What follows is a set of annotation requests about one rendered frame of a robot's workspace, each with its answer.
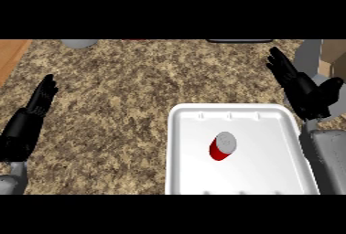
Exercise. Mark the brown cardboard box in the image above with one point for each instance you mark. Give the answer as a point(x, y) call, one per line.
point(335, 58)

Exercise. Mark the white plastic tray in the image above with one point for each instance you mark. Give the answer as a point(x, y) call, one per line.
point(239, 152)

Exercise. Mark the red can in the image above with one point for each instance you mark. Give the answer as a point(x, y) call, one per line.
point(222, 146)

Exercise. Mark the grey round object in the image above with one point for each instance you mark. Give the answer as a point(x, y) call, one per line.
point(79, 43)

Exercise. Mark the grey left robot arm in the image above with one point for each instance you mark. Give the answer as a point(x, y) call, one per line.
point(10, 179)

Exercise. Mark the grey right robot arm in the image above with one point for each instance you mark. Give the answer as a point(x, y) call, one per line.
point(327, 158)

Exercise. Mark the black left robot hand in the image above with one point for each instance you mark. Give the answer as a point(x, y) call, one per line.
point(23, 128)

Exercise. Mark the grey upright object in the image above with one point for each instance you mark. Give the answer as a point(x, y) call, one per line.
point(308, 58)

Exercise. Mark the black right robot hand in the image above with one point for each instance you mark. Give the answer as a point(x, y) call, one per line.
point(302, 88)

